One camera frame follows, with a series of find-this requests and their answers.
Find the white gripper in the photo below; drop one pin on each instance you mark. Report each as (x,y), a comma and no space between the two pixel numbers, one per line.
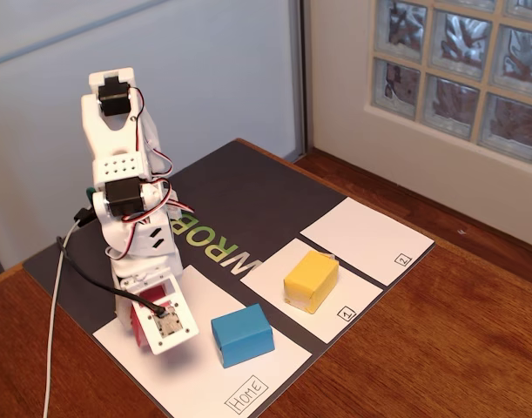
(125,314)

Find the red paper box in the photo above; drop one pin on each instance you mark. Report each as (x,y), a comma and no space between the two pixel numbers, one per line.
(152,296)

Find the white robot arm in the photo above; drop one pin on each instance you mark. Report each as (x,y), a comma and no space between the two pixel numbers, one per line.
(117,143)

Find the white paper sheet marked home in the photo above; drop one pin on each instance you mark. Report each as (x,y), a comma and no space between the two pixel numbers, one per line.
(196,374)

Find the blue paper box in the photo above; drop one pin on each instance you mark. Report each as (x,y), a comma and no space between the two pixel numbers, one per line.
(241,337)

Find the yellow paper box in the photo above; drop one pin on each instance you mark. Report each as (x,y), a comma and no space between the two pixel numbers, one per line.
(311,278)

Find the green clamp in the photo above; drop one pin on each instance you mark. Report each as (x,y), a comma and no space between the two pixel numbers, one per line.
(90,192)

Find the dark grey mat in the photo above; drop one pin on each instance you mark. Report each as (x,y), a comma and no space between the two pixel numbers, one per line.
(257,191)

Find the white paper sheet marked one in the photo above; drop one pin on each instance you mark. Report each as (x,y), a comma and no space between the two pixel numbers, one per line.
(361,296)

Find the white paper sheet marked two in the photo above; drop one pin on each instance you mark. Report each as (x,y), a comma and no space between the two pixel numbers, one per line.
(365,235)

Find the glass block window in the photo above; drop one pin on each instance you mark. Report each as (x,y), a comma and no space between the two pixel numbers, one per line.
(457,65)

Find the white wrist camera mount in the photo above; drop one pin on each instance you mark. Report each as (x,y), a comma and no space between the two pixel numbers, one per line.
(174,331)

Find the grey metal door frame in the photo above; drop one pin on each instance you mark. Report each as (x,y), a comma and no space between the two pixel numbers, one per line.
(301,78)

